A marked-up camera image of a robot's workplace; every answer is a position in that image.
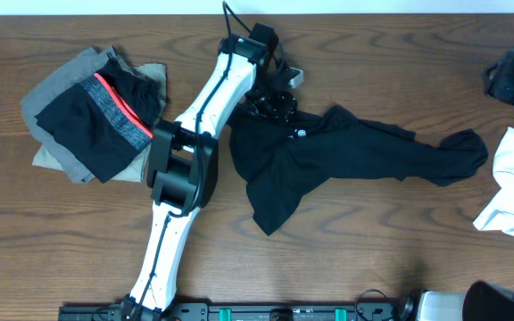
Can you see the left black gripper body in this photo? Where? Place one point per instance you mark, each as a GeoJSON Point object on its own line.
{"type": "Point", "coordinates": [269, 101]}

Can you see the black polo shirt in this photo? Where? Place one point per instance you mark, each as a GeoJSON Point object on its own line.
{"type": "Point", "coordinates": [282, 163]}

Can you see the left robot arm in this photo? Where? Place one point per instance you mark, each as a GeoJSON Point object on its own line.
{"type": "Point", "coordinates": [251, 73]}

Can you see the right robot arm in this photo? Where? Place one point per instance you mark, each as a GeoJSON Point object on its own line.
{"type": "Point", "coordinates": [482, 301]}

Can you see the grey folded garment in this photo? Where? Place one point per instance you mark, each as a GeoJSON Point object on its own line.
{"type": "Point", "coordinates": [49, 92]}

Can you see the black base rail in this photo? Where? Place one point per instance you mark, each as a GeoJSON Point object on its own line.
{"type": "Point", "coordinates": [205, 312]}

